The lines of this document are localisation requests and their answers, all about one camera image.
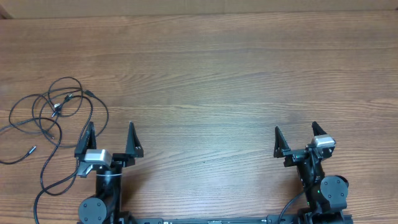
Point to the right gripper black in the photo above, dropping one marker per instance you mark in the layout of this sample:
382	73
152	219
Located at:
295	157

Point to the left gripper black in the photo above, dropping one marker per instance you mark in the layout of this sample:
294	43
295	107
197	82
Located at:
132	148

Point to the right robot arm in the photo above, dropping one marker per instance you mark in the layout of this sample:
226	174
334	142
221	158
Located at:
326	195

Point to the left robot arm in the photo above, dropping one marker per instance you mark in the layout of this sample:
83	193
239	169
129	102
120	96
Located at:
105	205

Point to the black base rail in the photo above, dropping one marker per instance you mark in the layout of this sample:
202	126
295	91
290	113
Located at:
270	219

